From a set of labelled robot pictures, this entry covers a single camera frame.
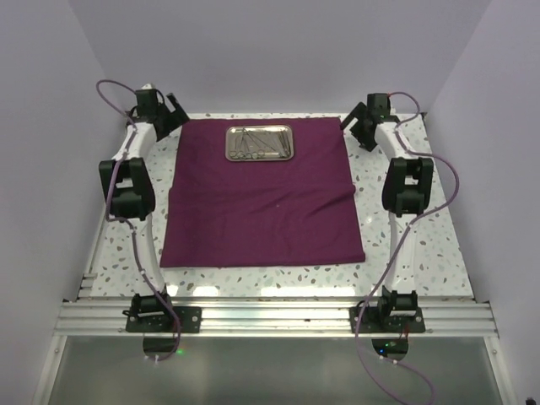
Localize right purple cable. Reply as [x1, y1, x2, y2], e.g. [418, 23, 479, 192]
[352, 90, 461, 405]

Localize aluminium left side rail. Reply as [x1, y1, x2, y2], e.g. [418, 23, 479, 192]
[75, 111, 138, 300]

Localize purple cloth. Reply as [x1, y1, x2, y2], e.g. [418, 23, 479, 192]
[160, 117, 365, 268]

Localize steel instrument tray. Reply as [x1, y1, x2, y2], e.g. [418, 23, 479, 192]
[224, 125, 294, 163]

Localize aluminium front rail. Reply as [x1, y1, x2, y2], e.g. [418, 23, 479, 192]
[53, 297, 498, 338]

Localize aluminium rail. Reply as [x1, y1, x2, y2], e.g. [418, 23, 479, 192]
[53, 297, 498, 338]
[75, 111, 138, 300]

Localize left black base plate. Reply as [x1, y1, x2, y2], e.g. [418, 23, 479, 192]
[123, 306, 203, 333]

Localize purple cable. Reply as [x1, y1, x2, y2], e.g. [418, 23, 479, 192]
[95, 78, 182, 366]
[352, 90, 461, 405]

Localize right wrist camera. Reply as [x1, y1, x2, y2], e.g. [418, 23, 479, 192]
[366, 93, 398, 122]

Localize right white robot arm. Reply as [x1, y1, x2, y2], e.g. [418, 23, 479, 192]
[341, 93, 434, 334]

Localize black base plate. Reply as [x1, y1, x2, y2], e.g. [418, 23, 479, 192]
[123, 306, 203, 333]
[348, 306, 426, 334]

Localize surgical forceps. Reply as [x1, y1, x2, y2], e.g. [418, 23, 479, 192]
[256, 131, 292, 158]

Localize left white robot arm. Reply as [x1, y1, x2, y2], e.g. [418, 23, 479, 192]
[96, 80, 190, 332]

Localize surgical scissors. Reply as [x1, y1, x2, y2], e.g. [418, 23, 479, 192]
[229, 128, 265, 160]

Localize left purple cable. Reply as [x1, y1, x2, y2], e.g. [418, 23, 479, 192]
[95, 78, 182, 366]

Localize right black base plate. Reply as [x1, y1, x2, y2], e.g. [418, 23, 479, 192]
[348, 306, 426, 334]

